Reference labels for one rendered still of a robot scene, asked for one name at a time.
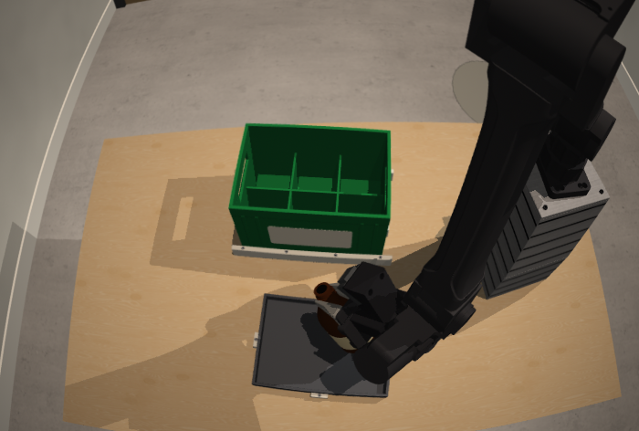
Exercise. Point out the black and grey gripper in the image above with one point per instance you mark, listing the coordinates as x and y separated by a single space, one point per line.
341 314

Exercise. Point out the green crate with dividers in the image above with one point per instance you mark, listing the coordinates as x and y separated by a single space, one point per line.
336 199

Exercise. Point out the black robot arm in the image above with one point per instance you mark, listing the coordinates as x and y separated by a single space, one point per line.
574 42

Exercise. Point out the brown round-bodied bottle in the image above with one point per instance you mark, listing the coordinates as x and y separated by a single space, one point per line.
325 292

